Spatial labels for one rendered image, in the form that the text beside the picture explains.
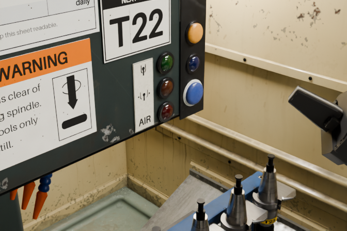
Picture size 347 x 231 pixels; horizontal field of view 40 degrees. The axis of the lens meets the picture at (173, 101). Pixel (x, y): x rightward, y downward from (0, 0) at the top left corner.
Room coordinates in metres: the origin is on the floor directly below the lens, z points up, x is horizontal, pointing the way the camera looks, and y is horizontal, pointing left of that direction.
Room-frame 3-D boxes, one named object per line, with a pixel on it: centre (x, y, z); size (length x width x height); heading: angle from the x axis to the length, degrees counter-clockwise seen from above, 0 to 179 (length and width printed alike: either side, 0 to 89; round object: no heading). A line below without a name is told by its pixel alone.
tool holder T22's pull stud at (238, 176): (0.78, -0.13, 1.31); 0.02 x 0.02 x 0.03
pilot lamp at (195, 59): (0.57, -0.03, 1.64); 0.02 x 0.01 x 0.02; 135
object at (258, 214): (0.82, -0.17, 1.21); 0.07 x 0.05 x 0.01; 45
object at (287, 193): (0.90, -0.24, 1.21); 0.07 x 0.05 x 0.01; 45
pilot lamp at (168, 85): (0.53, 0.01, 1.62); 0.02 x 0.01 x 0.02; 135
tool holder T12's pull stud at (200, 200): (0.70, -0.05, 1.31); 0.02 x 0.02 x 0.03
